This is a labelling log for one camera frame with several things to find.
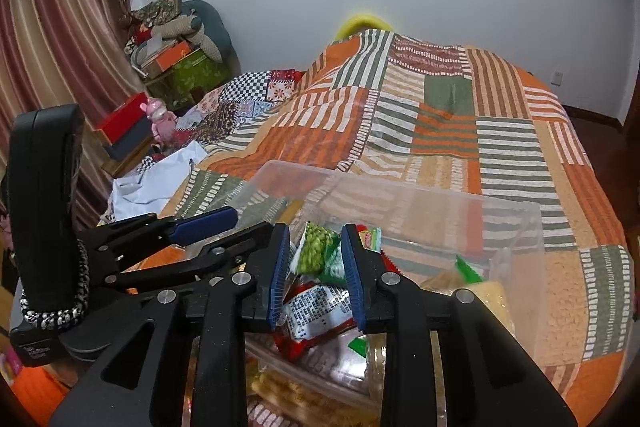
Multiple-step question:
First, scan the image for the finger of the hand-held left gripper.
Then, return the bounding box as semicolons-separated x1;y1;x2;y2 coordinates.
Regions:
102;222;275;292
76;207;239;261

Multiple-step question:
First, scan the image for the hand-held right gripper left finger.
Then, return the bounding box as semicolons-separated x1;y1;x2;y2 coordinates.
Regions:
50;223;292;427

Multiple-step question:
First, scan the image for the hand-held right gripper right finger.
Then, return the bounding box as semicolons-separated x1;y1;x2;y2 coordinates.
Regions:
341;224;576;427

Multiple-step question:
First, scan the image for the clear plastic container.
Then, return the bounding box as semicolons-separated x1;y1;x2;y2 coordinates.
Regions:
244;159;544;427

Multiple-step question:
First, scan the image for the green snack packet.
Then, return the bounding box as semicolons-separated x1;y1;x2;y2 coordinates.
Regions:
320;248;351;288

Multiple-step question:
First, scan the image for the red yellow snack packet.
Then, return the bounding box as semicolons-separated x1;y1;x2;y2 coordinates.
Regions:
356;224;384;254

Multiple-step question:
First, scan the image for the green pea packet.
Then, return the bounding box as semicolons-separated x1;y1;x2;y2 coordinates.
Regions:
294;222;342;276

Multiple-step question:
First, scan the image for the white cloth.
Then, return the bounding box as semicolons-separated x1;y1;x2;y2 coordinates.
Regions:
109;142;209;224

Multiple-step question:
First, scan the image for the grey box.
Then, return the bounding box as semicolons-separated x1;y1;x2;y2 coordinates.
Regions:
102;129;154;161

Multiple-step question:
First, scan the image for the green edged snack bag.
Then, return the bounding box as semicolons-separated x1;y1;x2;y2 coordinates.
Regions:
422;255;485;293

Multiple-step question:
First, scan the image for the pink rabbit figure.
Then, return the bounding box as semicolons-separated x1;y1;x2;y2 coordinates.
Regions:
142;98;177;142

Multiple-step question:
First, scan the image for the yellow stick snack pack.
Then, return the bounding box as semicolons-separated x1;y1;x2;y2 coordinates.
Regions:
249;366;382;427

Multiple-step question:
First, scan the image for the red box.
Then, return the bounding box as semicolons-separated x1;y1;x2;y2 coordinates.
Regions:
95;93;152;144

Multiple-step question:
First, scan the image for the checkered patchwork quilt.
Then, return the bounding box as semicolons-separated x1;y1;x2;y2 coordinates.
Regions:
165;67;307;158

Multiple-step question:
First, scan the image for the clear wrapped cake pack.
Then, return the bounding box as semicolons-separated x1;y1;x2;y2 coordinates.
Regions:
472;279;519;344

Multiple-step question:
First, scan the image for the orange box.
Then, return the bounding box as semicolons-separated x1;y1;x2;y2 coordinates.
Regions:
144;39;194;76

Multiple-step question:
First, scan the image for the striped curtain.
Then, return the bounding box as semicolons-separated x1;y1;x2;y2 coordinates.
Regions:
0;0;135;230

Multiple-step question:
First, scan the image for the grey plush toy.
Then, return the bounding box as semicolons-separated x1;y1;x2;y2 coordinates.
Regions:
150;16;222;62

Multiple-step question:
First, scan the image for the floral cloth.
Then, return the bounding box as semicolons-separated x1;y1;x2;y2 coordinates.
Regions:
131;0;184;28

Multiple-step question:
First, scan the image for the yellow curved object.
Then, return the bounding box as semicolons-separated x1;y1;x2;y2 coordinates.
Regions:
334;13;394;41

